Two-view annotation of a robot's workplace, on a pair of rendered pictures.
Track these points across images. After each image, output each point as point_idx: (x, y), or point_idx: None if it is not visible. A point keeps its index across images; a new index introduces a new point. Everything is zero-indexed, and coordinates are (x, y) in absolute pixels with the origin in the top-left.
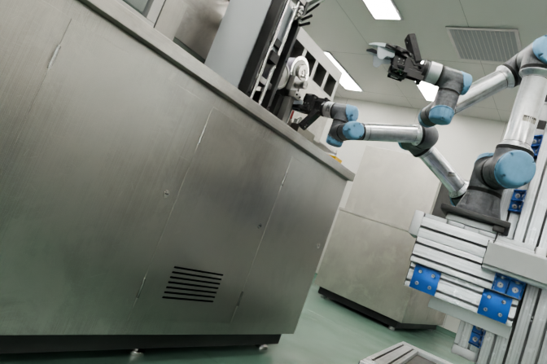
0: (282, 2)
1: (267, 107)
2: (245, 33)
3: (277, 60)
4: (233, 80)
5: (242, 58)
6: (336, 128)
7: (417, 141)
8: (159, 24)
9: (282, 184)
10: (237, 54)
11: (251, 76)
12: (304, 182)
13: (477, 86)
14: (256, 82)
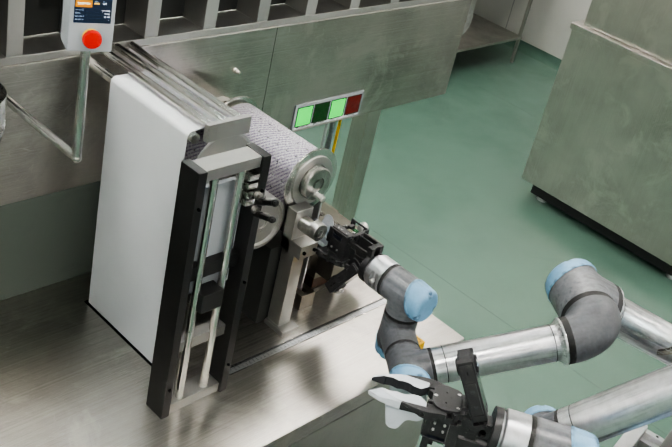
0: (194, 221)
1: (224, 367)
2: (152, 206)
3: (221, 298)
4: (150, 304)
5: (158, 264)
6: (384, 349)
7: (562, 362)
8: None
9: None
10: (146, 247)
11: (166, 364)
12: (332, 441)
13: (637, 409)
14: (184, 358)
